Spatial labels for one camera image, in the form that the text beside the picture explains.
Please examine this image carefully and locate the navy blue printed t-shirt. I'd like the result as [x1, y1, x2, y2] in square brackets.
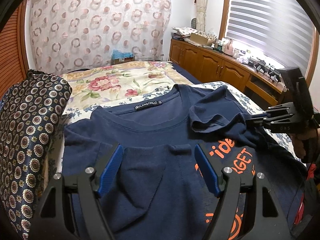
[62, 85, 306, 239]

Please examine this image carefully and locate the right hand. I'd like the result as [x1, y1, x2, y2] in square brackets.
[290, 128, 319, 159]

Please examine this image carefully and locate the blue floral white bedsheet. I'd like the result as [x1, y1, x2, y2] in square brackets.
[48, 82, 305, 177]

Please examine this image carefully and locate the pink container on cabinet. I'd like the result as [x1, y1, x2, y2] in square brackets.
[223, 39, 234, 56]

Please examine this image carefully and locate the striped window blind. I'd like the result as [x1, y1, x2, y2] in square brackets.
[226, 0, 314, 74]

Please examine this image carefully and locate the wooden sideboard cabinet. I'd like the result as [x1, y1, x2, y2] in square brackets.
[169, 39, 286, 106]

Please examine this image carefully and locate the dark patterned folded cloth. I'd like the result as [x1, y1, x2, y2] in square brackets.
[1, 70, 72, 239]

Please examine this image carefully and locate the cardboard box on cabinet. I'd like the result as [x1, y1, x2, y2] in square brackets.
[190, 32, 217, 46]

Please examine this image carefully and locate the stack of papers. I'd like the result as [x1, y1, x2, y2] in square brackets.
[172, 27, 198, 38]

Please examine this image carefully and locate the floral pink quilt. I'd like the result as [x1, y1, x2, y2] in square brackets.
[61, 61, 192, 109]

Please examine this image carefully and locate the beige side curtain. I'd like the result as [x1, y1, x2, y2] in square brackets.
[196, 0, 208, 31]

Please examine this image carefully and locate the circle patterned curtain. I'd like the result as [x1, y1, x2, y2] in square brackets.
[29, 0, 171, 75]

